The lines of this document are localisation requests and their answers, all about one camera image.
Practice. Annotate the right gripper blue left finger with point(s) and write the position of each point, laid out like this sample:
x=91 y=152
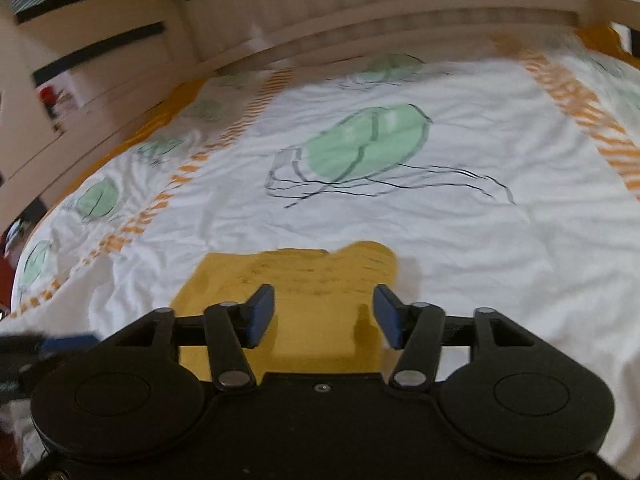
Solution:
x=256 y=314

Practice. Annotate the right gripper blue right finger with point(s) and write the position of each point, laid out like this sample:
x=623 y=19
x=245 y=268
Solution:
x=394 y=318

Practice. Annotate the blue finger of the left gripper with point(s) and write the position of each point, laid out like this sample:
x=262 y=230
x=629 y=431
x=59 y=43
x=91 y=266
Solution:
x=72 y=343

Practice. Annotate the mustard yellow knit sweater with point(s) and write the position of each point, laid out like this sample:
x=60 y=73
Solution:
x=322 y=322

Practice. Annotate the white leaf-print duvet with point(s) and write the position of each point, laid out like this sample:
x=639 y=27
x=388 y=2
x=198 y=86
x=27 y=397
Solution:
x=502 y=173

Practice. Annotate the cream wooden headboard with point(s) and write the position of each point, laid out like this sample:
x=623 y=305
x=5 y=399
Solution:
x=227 y=32

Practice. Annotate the cream shelf unit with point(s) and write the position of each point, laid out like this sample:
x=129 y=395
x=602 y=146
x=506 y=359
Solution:
x=76 y=77

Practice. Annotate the orange bed sheet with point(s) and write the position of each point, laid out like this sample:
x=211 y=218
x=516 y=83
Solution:
x=605 y=40

